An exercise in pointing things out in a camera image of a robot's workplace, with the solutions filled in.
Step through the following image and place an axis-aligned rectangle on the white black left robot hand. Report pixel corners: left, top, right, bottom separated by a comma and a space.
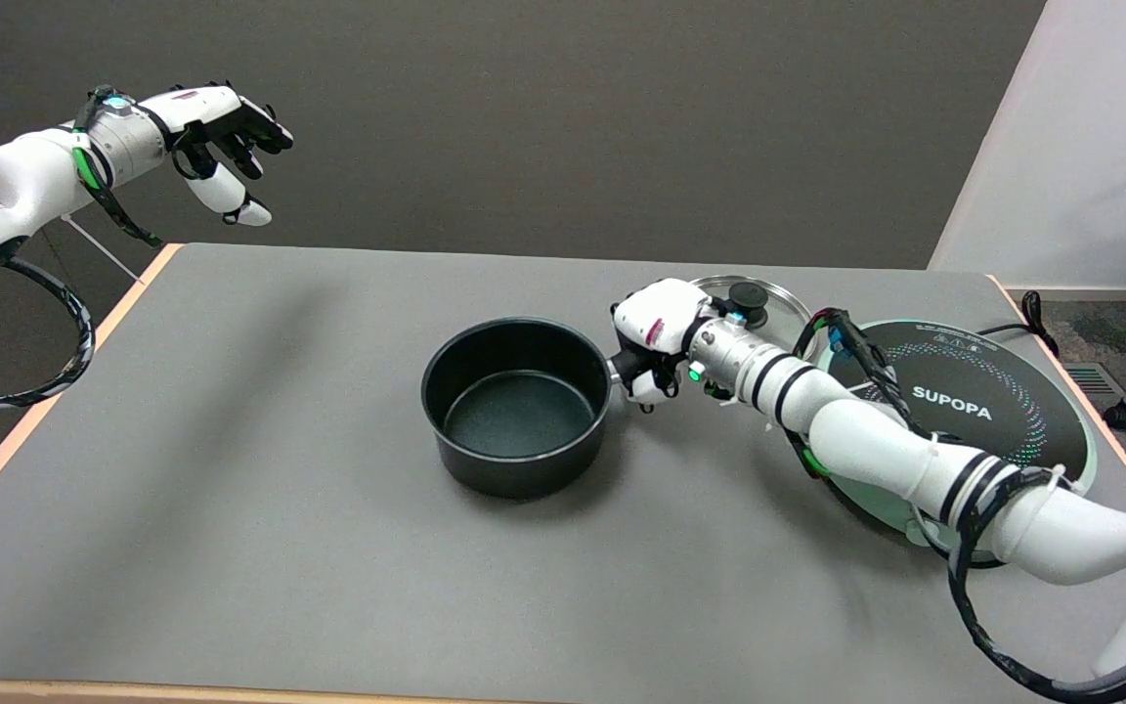
138, 83, 295, 228

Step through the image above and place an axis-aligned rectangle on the black saucepan with long handle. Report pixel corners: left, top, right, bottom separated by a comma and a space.
421, 317, 625, 501

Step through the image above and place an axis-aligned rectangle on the black cooker power cord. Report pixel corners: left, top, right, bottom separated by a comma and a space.
978, 290, 1061, 359

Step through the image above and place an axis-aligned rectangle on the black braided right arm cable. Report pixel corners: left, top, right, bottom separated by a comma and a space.
793, 308, 1126, 704

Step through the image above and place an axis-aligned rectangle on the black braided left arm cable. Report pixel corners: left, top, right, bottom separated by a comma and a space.
0, 256, 95, 412

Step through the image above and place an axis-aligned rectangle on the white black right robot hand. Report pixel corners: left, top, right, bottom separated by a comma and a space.
610, 279, 720, 412

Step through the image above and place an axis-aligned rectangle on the grey floor vent grille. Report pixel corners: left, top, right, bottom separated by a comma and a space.
1061, 362, 1126, 397

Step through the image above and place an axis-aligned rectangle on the glass pot lid black knob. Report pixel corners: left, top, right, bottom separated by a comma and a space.
690, 275, 814, 355

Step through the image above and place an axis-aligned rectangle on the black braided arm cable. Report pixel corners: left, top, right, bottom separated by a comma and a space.
0, 256, 95, 412
793, 308, 1126, 704

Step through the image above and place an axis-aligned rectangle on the green induction cooker SUPOPA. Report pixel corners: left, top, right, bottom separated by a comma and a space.
817, 320, 1099, 570

